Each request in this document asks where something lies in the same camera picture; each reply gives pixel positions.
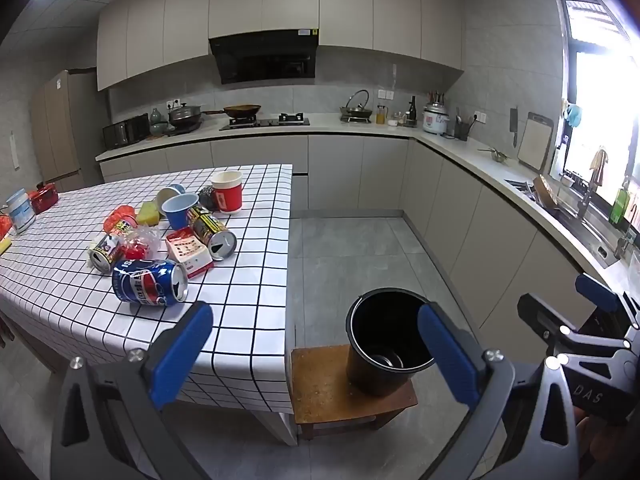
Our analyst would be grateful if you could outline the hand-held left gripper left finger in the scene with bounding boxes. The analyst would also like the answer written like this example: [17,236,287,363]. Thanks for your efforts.
[50,301,216,480]

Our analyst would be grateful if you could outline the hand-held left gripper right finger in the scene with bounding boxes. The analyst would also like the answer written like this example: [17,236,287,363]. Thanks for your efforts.
[417,302,583,480]

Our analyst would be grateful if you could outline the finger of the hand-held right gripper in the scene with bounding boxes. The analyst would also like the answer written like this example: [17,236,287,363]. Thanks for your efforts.
[517,294,588,356]
[575,274,640,328]

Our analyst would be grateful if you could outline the black plastic bucket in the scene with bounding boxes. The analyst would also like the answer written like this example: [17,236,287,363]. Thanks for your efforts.
[346,287,438,397]

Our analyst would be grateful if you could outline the blue soda can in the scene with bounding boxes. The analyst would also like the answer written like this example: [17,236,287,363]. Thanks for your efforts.
[111,258,189,307]

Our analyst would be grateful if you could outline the white red carton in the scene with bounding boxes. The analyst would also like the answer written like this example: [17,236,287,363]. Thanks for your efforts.
[165,226,213,280]

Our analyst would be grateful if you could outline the clear plastic bag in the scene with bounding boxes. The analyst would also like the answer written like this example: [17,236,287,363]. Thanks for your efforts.
[117,225,163,261]

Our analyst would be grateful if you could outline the large black yellow can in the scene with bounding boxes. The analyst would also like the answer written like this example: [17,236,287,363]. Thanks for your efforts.
[187,205,238,262]

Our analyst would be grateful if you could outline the small black yellow can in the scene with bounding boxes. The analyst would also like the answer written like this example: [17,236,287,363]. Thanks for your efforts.
[88,222,132,276]

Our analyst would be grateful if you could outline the blue plastic cup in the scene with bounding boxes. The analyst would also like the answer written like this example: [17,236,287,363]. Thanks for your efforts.
[161,193,201,231]

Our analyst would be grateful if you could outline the yellow sponge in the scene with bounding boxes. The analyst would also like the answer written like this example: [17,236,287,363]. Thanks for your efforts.
[137,201,162,226]

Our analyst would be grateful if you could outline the red plastic bag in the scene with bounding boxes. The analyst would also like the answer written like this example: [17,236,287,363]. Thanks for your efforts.
[103,205,138,233]

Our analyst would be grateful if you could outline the ribbed blue paper cup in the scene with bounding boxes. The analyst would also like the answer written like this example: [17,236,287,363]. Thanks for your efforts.
[155,184,187,208]

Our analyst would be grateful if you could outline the red paper cup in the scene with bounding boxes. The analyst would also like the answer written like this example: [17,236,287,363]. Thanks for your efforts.
[210,170,244,215]

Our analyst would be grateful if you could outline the person's right hand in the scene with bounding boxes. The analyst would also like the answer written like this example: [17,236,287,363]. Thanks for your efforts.
[575,402,608,468]

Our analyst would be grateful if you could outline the steel sink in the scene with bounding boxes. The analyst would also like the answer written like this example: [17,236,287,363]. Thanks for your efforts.
[550,200,621,268]

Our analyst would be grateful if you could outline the green bottle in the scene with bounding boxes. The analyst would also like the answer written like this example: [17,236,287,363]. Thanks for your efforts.
[610,187,632,223]

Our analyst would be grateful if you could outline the steel faucet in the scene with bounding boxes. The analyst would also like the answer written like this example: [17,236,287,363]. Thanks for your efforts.
[575,147,608,218]

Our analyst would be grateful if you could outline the white kitchen island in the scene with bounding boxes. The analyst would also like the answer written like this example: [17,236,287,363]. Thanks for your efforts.
[250,402,301,448]

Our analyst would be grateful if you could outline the metal drain rack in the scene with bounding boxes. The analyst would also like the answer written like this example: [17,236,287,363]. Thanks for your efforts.
[505,177,541,203]

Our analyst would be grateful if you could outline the beige cloth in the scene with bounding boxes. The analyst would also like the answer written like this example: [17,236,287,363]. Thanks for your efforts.
[589,147,608,186]

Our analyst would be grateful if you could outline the wooden stool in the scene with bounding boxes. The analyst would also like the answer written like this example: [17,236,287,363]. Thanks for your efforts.
[290,344,418,442]

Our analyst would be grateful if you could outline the beige cutting board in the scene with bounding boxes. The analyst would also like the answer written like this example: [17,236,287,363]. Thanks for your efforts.
[516,112,555,171]

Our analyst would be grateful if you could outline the beige lower cabinets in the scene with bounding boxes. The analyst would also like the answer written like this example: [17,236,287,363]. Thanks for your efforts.
[95,112,640,331]

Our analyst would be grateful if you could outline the beige cabinets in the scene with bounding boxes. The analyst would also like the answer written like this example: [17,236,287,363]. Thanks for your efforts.
[96,0,463,92]
[95,112,640,331]

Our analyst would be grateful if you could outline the dark utensil holder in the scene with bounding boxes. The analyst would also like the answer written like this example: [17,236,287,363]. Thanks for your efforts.
[453,107,473,142]

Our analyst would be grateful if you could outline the window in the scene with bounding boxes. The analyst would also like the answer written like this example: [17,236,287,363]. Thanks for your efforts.
[552,0,640,196]

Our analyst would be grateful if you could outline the white blue tub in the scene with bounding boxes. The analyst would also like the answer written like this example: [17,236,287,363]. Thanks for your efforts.
[5,188,37,235]

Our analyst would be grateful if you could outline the white rice cooker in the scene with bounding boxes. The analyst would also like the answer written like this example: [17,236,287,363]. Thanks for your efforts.
[422,101,451,136]

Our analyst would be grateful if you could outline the black toaster oven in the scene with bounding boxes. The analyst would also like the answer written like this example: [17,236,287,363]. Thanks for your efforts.
[102,113,151,151]

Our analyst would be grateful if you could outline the grey pot with lid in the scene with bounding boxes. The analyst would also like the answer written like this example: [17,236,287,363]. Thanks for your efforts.
[167,101,205,128]

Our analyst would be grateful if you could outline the black gas stove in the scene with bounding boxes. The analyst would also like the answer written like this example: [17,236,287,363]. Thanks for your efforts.
[219,112,311,132]

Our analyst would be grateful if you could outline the beige refrigerator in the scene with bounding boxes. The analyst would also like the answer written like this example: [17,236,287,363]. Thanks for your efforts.
[30,70,108,193]

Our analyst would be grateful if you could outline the black range hood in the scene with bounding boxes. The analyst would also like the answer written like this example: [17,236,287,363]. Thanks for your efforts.
[208,27,320,85]

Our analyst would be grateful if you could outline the beige upper cabinets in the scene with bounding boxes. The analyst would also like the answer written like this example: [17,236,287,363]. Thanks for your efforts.
[96,0,463,92]

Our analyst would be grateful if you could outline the wok with handle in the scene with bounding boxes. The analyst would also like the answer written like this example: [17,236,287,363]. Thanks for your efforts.
[202,103,262,120]

